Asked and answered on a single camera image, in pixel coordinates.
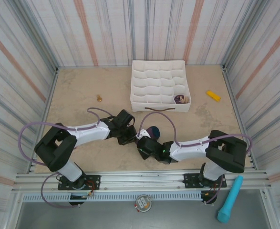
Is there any white fabric organizer box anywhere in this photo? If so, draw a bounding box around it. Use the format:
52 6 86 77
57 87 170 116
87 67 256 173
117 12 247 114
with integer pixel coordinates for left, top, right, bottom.
129 59 192 113

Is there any purple sock with teal heel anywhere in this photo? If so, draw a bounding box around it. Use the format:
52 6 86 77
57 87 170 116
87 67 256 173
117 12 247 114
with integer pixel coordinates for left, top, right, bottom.
145 125 160 139

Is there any aluminium rail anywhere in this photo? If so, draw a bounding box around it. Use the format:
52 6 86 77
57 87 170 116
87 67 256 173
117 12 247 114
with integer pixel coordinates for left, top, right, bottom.
10 169 273 194

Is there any purple sock with beige toe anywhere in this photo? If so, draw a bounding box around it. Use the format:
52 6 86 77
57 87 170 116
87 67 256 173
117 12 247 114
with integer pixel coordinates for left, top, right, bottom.
173 94 190 105

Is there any yellow block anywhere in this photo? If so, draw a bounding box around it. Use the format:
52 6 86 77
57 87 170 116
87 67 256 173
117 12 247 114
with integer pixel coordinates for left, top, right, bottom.
206 90 221 103

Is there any white slotted cable duct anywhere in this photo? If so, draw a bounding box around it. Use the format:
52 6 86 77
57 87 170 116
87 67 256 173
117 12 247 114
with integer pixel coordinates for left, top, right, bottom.
22 192 202 203

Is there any teal foam handle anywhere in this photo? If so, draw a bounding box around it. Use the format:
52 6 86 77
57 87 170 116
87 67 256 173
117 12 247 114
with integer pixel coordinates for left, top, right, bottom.
217 175 244 224

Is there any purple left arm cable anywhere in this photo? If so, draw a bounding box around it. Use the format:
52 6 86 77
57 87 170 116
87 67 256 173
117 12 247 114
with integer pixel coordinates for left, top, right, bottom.
19 107 102 208

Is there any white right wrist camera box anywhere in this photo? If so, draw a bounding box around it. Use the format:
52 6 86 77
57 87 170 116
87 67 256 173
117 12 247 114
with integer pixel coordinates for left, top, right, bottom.
135 128 152 139

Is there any round grey device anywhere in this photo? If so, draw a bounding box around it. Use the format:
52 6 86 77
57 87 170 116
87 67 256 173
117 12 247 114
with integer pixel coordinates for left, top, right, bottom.
135 194 152 212

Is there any aluminium table edge profile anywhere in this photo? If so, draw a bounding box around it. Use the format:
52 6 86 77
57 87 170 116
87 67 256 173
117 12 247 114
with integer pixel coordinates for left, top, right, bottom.
222 64 259 170
26 67 60 174

